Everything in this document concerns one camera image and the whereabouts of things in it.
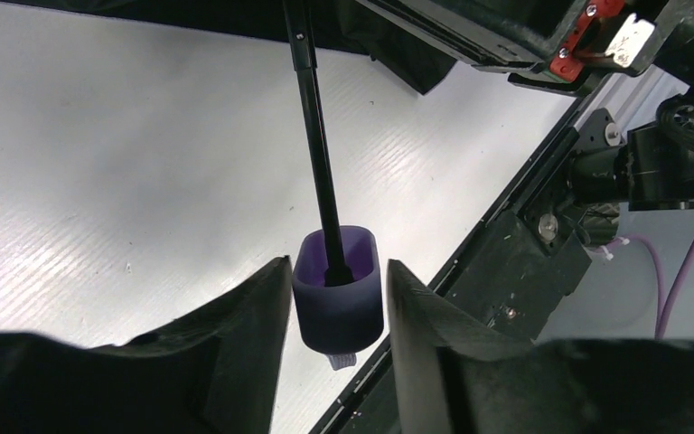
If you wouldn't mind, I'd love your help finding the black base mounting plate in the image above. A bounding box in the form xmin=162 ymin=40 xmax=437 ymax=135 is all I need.
xmin=314 ymin=97 xmax=614 ymax=433

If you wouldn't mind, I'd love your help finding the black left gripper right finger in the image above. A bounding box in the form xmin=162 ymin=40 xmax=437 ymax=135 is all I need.
xmin=387 ymin=259 xmax=694 ymax=433

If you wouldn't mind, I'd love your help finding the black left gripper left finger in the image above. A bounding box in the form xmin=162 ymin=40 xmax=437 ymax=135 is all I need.
xmin=0 ymin=257 xmax=292 ymax=433

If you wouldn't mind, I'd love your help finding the purple folding umbrella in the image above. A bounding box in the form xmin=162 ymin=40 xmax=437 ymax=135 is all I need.
xmin=0 ymin=0 xmax=459 ymax=372

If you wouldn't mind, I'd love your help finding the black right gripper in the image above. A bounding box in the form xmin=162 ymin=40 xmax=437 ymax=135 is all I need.
xmin=364 ymin=0 xmax=694 ymax=96

